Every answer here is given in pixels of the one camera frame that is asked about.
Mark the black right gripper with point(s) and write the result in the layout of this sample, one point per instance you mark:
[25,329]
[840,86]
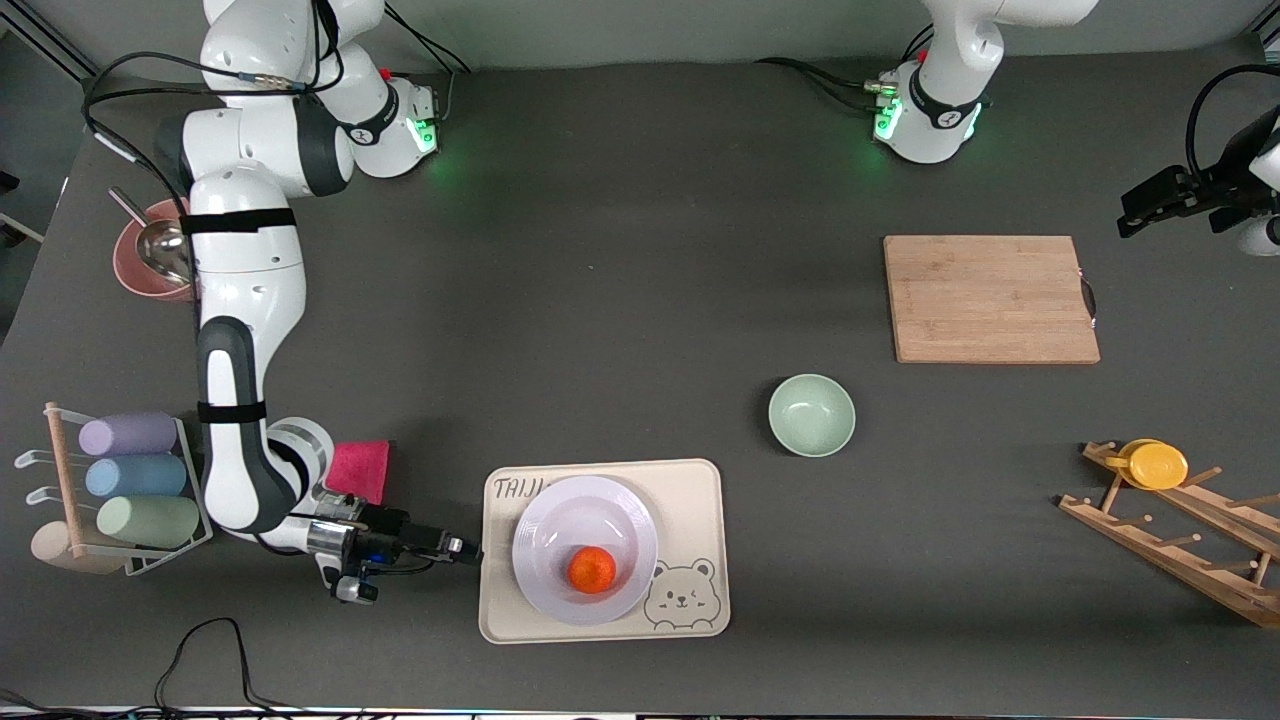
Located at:
[385,521]

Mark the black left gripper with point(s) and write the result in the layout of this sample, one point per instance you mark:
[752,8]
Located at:
[1207,187]

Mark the white round plate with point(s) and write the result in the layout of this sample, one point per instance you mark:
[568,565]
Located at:
[560,520]

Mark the orange fruit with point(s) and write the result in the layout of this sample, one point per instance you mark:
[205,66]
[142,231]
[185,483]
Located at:
[592,570]

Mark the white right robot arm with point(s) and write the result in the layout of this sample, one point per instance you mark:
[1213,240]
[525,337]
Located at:
[250,290]

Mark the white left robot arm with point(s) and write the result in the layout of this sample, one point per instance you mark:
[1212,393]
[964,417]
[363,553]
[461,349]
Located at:
[945,100]

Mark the pink folded cloth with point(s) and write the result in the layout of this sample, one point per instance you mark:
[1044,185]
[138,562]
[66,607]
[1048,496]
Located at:
[362,470]

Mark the wooden cutting board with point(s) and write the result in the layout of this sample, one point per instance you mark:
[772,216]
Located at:
[940,300]

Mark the beige bear print tray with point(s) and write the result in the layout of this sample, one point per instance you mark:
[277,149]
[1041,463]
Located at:
[690,500]

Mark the yellow cup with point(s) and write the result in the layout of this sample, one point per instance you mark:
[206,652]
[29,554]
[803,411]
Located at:
[1158,466]

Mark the green cup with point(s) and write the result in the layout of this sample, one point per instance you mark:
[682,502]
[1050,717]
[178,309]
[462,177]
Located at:
[148,521]

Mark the blue cup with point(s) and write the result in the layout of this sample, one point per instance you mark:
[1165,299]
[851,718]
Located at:
[135,476]

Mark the wooden peg drying rack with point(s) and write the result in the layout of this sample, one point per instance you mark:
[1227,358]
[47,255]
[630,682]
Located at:
[1160,556]

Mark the purple cup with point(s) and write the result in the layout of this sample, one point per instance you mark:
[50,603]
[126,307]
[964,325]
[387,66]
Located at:
[128,434]

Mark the light green bowl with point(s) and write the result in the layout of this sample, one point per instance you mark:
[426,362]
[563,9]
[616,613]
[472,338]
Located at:
[811,416]

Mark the beige cup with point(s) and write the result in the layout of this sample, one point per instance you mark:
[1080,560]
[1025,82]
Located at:
[55,548]

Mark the pink bowl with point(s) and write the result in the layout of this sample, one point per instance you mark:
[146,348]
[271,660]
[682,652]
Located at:
[135,282]

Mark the metal scoop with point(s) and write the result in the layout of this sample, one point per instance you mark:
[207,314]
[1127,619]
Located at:
[160,245]

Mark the black metal frame profile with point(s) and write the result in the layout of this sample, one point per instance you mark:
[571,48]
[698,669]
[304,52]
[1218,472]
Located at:
[60,47]

